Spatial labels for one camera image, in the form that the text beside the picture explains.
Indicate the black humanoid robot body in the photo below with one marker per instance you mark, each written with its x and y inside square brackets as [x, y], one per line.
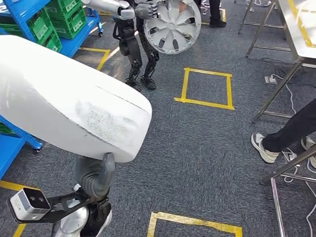
[132, 49]

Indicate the white power strip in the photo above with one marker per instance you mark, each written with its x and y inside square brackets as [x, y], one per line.
[268, 79]

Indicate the neighbour robot silver arm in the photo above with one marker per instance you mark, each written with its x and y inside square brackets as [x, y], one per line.
[105, 6]

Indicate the person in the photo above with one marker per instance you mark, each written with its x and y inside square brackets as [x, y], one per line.
[291, 127]
[214, 11]

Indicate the blue metal shelf rack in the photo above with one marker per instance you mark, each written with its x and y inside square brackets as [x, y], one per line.
[10, 153]
[74, 42]

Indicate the black left camera bracket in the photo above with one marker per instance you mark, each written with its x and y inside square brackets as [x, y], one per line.
[66, 207]

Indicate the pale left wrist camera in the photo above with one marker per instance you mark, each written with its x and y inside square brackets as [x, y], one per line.
[29, 204]

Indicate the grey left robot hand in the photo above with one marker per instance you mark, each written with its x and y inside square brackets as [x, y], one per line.
[108, 173]

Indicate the white curved plastic part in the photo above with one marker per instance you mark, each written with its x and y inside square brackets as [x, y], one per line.
[69, 98]

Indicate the green plastic crate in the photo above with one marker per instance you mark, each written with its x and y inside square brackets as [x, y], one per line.
[10, 27]
[41, 27]
[53, 44]
[74, 24]
[66, 6]
[4, 129]

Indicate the silver wheel hubcap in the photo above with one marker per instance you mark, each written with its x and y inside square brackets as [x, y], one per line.
[173, 29]

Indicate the neighbour robot grey hand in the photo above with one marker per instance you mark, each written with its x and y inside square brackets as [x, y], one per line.
[146, 9]

